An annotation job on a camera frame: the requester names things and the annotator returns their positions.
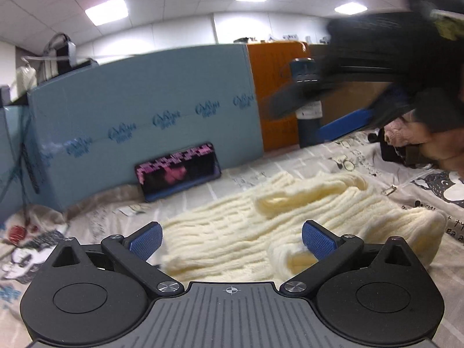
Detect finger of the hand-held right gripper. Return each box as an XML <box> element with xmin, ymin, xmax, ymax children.
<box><xmin>261</xmin><ymin>79</ymin><xmax>331</xmax><ymax>119</ymax></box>
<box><xmin>318</xmin><ymin>106</ymin><xmax>385</xmax><ymax>143</ymax></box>

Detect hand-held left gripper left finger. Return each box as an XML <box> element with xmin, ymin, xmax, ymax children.
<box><xmin>45</xmin><ymin>222</ymin><xmax>185</xmax><ymax>297</ymax></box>

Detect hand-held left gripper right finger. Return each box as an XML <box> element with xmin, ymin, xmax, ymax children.
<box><xmin>280</xmin><ymin>220</ymin><xmax>419</xmax><ymax>296</ymax></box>

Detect cream knitted sweater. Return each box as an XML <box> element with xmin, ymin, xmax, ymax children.
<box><xmin>147</xmin><ymin>170</ymin><xmax>448</xmax><ymax>284</ymax></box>

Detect brown cardboard box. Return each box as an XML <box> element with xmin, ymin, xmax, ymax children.
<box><xmin>310</xmin><ymin>43</ymin><xmax>394</xmax><ymax>133</ymax></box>

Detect dark blue vacuum bottle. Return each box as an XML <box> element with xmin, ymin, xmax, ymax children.
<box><xmin>289</xmin><ymin>58</ymin><xmax>326</xmax><ymax>149</ymax></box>

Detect orange cardboard box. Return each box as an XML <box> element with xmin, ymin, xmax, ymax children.
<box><xmin>247</xmin><ymin>41</ymin><xmax>313</xmax><ymax>152</ymax></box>

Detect pink knitted sweater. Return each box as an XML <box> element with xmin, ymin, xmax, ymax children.
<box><xmin>383</xmin><ymin>114</ymin><xmax>464</xmax><ymax>175</ymax></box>

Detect cartoon printed bed sheet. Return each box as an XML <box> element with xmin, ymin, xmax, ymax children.
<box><xmin>0</xmin><ymin>128</ymin><xmax>464</xmax><ymax>348</ymax></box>

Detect smartphone with lit screen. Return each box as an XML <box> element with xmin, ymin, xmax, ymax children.
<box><xmin>135</xmin><ymin>142</ymin><xmax>222</xmax><ymax>204</ymax></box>

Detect light blue foam board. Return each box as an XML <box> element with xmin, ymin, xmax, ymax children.
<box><xmin>27</xmin><ymin>43</ymin><xmax>266</xmax><ymax>213</ymax></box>

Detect narrow light blue cardboard panel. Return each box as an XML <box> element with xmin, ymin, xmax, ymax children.
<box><xmin>0</xmin><ymin>104</ymin><xmax>37</xmax><ymax>223</ymax></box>

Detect white plastic bag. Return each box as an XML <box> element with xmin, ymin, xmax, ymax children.
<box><xmin>15</xmin><ymin>64</ymin><xmax>37</xmax><ymax>100</ymax></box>

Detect black hanging strap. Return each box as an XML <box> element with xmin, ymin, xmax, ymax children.
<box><xmin>21</xmin><ymin>114</ymin><xmax>42</xmax><ymax>194</ymax></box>

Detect grey electronic device with cables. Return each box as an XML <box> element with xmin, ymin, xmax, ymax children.
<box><xmin>22</xmin><ymin>32</ymin><xmax>98</xmax><ymax>82</ymax></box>

